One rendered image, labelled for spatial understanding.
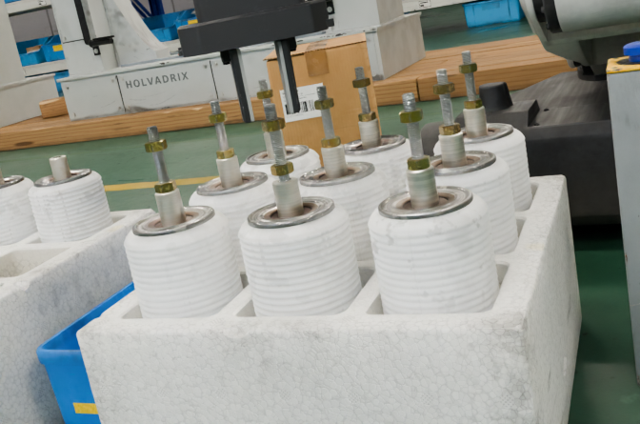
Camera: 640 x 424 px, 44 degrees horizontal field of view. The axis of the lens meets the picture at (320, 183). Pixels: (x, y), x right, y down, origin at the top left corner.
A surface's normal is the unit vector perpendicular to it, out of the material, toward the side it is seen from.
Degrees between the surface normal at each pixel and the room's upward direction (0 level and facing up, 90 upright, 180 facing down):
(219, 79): 90
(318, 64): 90
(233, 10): 90
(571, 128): 46
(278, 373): 90
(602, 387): 0
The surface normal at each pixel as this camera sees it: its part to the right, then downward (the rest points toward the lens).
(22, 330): 0.91, -0.07
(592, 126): -0.40, -0.46
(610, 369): -0.18, -0.96
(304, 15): 0.15, 0.21
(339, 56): -0.07, 0.25
